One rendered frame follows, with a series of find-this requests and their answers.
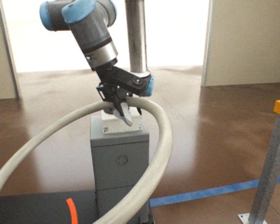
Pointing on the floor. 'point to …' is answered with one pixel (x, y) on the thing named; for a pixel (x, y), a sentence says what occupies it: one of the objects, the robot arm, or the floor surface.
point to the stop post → (270, 165)
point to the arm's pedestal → (118, 166)
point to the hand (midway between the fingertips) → (136, 117)
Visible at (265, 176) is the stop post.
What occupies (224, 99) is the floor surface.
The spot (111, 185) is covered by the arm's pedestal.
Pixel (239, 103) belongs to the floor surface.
